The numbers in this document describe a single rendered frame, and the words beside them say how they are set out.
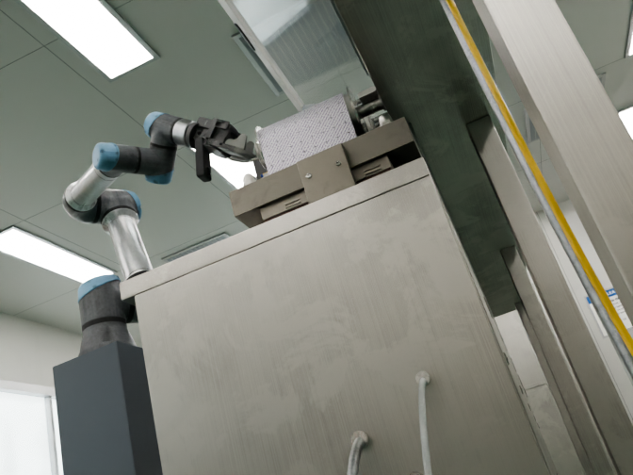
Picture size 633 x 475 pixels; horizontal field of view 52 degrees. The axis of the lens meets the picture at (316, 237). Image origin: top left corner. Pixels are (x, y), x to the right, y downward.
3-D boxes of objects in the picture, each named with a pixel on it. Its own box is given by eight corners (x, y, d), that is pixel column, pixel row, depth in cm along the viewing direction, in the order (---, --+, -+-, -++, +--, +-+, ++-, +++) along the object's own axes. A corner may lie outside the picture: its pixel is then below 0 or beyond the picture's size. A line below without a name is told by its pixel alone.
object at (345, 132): (283, 223, 154) (265, 159, 162) (374, 186, 150) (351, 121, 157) (282, 222, 154) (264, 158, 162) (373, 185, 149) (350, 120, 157)
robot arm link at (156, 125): (158, 139, 188) (162, 110, 186) (187, 148, 183) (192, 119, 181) (138, 139, 181) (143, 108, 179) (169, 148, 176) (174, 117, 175)
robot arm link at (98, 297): (75, 334, 177) (70, 288, 183) (123, 332, 185) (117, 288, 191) (88, 317, 169) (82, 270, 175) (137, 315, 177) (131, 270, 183)
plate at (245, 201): (265, 240, 150) (259, 218, 152) (429, 173, 141) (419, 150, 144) (234, 217, 136) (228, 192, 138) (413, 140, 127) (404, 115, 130)
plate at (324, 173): (313, 211, 130) (300, 166, 134) (359, 192, 128) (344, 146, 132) (309, 207, 127) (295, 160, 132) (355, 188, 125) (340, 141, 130)
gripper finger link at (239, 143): (257, 135, 165) (229, 128, 170) (248, 155, 164) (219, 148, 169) (262, 140, 168) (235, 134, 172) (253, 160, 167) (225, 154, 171)
